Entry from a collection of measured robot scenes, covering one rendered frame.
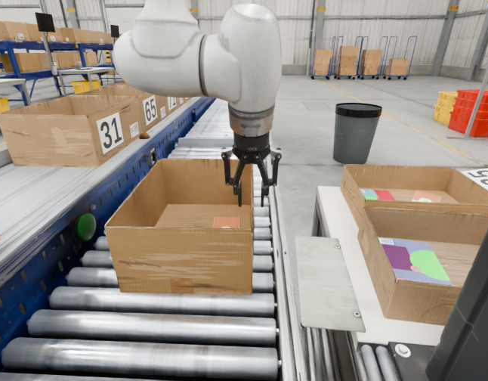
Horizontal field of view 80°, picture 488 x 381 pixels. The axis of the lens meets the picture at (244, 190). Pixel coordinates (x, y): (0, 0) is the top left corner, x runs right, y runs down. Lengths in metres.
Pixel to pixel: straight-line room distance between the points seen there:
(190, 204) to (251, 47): 0.63
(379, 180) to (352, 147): 2.40
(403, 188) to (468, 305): 0.78
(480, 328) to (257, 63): 0.46
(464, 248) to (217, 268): 0.65
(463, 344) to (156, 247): 0.51
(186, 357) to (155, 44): 0.52
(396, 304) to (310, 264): 0.21
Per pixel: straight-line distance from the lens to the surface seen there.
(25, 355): 0.70
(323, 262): 0.76
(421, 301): 0.66
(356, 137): 3.53
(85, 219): 0.84
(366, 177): 1.16
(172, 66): 0.52
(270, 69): 0.50
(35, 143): 1.13
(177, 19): 0.53
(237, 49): 0.49
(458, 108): 5.99
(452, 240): 0.96
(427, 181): 1.25
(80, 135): 1.04
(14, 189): 1.02
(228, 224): 0.84
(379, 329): 0.66
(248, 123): 0.55
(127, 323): 0.66
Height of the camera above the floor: 1.23
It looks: 26 degrees down
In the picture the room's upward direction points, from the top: straight up
